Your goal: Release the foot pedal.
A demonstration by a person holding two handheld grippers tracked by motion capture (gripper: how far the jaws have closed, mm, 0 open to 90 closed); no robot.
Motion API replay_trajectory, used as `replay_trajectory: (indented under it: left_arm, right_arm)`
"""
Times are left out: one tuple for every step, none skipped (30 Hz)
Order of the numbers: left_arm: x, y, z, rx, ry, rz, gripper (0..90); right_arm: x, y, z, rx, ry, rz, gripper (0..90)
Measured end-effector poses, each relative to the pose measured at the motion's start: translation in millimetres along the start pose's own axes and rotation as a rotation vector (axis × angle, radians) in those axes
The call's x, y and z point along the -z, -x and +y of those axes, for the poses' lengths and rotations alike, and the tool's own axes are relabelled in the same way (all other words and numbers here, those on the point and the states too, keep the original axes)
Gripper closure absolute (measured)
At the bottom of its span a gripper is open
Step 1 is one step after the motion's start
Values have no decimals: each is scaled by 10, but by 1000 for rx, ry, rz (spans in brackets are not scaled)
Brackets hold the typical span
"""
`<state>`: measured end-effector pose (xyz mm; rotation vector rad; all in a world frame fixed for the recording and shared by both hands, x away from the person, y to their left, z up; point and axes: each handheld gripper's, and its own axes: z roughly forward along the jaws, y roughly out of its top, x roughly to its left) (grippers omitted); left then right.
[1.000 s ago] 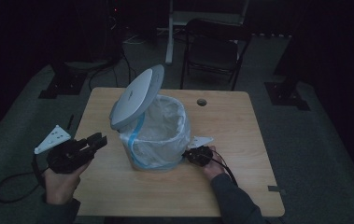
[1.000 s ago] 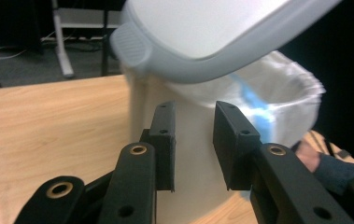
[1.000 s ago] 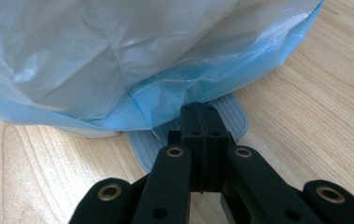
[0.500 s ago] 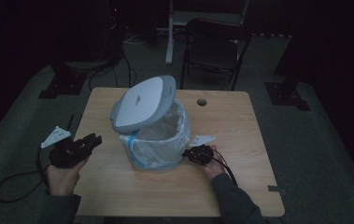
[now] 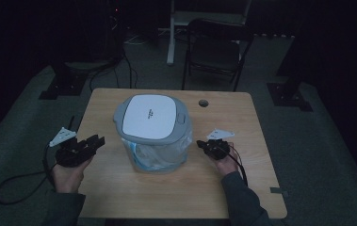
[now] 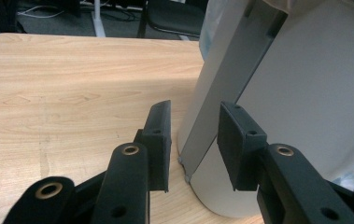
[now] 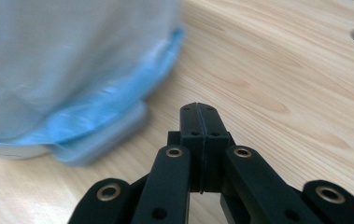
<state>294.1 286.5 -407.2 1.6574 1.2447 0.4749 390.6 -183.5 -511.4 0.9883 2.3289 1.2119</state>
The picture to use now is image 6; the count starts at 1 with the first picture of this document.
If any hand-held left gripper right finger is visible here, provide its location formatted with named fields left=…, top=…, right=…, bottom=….
left=216, top=101, right=354, bottom=224

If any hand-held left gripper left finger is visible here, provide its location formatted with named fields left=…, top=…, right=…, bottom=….
left=90, top=99, right=173, bottom=224

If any black folding chair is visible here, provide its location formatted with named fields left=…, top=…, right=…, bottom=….
left=136, top=0, right=209, bottom=40

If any white metal stand frame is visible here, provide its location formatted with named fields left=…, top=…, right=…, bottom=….
left=91, top=0, right=107, bottom=38

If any white floor cable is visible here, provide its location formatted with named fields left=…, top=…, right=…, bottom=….
left=16, top=4, right=66, bottom=20

